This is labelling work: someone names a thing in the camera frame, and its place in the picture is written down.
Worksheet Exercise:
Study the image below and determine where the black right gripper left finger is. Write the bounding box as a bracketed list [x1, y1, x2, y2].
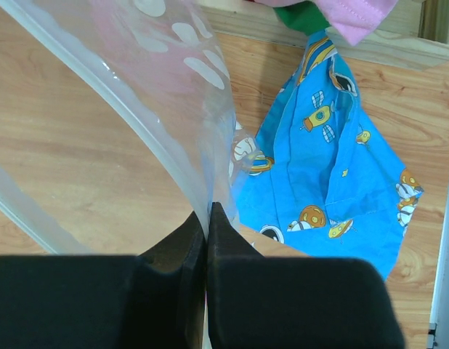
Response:
[0, 214, 206, 348]

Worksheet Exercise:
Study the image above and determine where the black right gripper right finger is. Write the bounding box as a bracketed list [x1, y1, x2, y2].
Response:
[207, 203, 405, 348]

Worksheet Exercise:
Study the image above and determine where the clear zip top bag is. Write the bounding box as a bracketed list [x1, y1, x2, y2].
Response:
[0, 1, 256, 254]

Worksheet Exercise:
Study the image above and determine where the blue cartoon print cloth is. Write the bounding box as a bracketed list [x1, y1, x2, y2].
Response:
[237, 31, 424, 277]

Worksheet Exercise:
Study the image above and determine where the green cloth garment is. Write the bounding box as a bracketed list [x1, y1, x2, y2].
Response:
[274, 1, 330, 36]

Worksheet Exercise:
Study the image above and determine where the pink cloth garment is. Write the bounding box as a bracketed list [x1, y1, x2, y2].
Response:
[258, 0, 397, 46]

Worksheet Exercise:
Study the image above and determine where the wooden clothes rack frame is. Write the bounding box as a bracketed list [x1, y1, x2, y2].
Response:
[199, 0, 449, 71]

